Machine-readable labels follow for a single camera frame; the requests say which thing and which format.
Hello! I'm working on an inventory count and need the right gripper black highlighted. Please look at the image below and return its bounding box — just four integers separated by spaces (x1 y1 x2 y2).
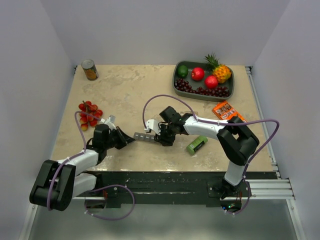
154 123 177 146

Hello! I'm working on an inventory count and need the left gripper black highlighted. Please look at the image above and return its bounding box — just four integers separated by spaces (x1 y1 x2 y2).
104 126 135 150

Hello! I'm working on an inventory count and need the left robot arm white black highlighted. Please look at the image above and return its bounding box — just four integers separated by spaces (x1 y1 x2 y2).
29 124 135 211

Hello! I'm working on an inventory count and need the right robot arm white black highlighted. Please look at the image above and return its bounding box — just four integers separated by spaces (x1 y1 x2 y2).
145 106 260 199

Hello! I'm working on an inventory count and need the green cylindrical bottle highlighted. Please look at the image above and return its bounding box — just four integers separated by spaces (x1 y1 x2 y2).
186 135 208 156

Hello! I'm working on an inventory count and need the red cherry tomato bunch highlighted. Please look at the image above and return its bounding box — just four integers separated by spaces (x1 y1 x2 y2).
78 100 104 132

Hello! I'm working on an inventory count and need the dark red grape bunch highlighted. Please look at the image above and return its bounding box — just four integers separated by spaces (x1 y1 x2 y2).
173 78 230 98

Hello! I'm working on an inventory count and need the dark green tray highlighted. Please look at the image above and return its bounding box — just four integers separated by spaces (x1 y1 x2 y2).
172 60 235 102

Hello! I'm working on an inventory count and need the orange snack packet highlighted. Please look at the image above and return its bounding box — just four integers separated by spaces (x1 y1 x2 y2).
212 101 247 123

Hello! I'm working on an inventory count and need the green lime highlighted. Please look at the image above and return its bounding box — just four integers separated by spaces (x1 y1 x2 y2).
177 65 189 78

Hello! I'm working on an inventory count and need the red apple left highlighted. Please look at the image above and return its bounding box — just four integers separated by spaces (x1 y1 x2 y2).
191 67 205 82

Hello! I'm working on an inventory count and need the red apple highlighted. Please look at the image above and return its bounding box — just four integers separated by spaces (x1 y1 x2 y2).
191 67 205 82
204 75 219 89

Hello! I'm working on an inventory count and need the red apple right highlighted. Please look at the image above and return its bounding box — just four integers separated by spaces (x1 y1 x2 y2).
204 75 219 89

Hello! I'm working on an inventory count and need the small pineapple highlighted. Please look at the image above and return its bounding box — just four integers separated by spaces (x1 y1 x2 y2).
204 53 232 84

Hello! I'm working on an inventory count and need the tin can orange label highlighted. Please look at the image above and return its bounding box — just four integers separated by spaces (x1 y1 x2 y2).
81 59 99 81

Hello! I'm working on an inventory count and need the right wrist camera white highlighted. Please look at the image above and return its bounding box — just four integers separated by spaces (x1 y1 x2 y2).
144 119 161 135

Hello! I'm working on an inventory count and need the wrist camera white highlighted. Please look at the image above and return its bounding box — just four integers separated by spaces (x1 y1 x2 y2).
99 115 117 130
144 119 161 135

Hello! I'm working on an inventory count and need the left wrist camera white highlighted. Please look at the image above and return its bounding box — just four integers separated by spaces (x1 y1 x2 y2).
99 115 117 130

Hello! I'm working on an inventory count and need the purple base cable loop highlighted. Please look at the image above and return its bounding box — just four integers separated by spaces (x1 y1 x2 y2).
84 184 137 221

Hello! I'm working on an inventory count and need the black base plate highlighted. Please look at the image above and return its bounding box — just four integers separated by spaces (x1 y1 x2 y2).
77 171 276 208

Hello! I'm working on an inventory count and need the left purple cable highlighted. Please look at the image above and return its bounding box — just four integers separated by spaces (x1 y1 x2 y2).
47 111 102 211

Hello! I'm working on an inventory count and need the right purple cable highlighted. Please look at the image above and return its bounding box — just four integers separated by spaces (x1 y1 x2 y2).
142 94 280 216

